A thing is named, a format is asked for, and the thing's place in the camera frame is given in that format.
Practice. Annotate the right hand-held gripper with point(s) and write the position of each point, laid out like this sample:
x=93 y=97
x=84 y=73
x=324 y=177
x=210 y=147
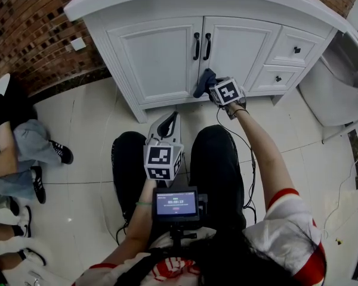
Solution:
x=228 y=91

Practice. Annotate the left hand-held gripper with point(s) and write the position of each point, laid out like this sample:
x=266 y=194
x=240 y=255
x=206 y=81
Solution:
x=159 y=156

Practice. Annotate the dark blue cloth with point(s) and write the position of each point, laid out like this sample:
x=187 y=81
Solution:
x=204 y=80

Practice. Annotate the white cabinet door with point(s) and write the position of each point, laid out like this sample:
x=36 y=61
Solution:
x=155 y=67
x=238 y=49

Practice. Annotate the person's right forearm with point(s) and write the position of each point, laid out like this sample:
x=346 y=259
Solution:
x=265 y=156

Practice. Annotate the person's left forearm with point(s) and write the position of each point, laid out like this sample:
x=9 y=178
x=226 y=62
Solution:
x=140 y=222

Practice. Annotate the white curved countertop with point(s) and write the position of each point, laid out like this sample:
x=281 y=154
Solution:
x=197 y=1

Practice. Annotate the black chest-mounted monitor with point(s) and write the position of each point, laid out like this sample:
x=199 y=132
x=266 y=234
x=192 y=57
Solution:
x=176 y=204

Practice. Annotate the black drawer knob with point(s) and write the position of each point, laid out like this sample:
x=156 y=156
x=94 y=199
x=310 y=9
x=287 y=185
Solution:
x=278 y=78
x=297 y=50

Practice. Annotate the person's right leg black trousers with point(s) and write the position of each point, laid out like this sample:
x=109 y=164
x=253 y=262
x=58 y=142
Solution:
x=217 y=165

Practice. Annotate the person's white and red shirt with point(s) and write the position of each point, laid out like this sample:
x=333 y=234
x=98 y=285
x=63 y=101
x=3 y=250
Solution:
x=289 y=243

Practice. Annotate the black monitor mount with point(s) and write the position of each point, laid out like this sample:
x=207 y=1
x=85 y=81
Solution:
x=176 y=237

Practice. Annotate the white vanity cabinet frame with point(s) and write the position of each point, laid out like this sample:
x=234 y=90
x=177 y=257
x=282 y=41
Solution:
x=98 y=46

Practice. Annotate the white wall socket plate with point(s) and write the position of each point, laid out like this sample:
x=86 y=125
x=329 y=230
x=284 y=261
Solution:
x=77 y=44

